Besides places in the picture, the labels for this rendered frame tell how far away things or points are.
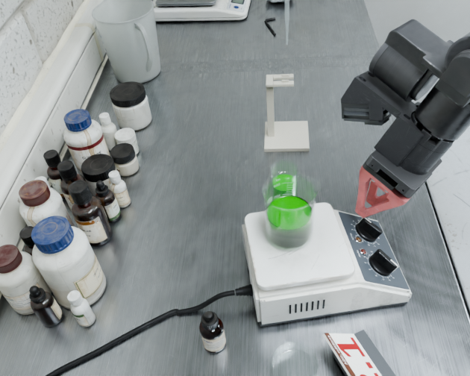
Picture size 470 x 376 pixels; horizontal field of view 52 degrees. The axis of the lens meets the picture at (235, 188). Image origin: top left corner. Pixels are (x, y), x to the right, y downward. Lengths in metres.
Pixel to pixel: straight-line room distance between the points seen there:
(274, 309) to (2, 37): 0.62
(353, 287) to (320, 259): 0.05
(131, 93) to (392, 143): 0.53
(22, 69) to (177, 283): 0.48
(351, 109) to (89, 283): 0.41
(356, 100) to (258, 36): 0.66
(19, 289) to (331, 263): 0.40
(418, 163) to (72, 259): 0.43
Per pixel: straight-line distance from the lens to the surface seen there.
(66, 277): 0.66
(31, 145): 0.85
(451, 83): 0.52
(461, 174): 0.88
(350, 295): 0.62
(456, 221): 0.80
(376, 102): 0.60
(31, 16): 1.01
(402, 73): 0.58
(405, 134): 0.58
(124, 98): 0.94
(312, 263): 0.60
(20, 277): 0.68
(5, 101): 0.89
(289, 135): 0.90
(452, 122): 0.57
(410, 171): 0.60
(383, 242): 0.70
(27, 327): 0.73
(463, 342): 0.68
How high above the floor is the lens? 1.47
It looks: 45 degrees down
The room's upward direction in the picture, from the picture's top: 6 degrees counter-clockwise
